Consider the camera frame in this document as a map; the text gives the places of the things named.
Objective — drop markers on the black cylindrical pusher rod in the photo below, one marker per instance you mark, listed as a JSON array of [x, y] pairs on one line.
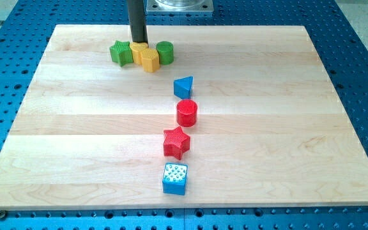
[[137, 21]]

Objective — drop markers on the green star block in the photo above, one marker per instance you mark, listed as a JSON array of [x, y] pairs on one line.
[[121, 53]]

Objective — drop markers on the yellow hexagon block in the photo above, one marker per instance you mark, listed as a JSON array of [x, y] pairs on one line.
[[150, 60]]

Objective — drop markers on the light wooden board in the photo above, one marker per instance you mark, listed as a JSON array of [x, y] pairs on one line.
[[270, 131]]

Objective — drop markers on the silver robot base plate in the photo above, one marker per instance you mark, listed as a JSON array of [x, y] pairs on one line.
[[179, 6]]

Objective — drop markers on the red cylinder block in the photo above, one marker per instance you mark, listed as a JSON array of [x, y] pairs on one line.
[[186, 113]]

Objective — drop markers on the red star block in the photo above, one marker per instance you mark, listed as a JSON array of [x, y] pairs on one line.
[[176, 143]]

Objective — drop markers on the blue perforated metal table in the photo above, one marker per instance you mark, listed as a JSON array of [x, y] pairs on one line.
[[26, 30]]

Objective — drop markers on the blue triangle block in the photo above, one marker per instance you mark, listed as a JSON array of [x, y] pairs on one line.
[[182, 88]]

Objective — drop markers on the green cylinder block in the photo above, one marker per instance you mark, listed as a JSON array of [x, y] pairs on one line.
[[165, 51]]

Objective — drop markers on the yellow heart block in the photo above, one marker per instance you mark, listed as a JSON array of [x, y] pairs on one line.
[[136, 49]]

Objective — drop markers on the blue cube block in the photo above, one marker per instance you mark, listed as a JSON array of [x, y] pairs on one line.
[[174, 178]]

